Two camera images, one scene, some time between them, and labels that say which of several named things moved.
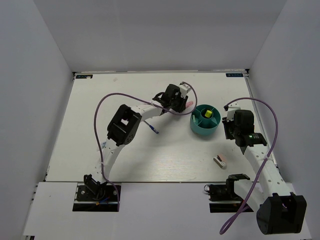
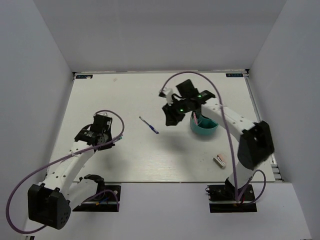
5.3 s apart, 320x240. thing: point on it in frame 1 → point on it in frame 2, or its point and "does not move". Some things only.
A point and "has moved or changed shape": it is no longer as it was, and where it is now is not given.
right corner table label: x=234 y=75 does not move
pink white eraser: x=221 y=160 does not move
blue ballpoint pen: x=152 y=128 does not move
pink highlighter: x=189 y=103 has moved or changed shape
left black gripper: x=183 y=103 → x=106 y=147
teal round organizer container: x=202 y=125 does not move
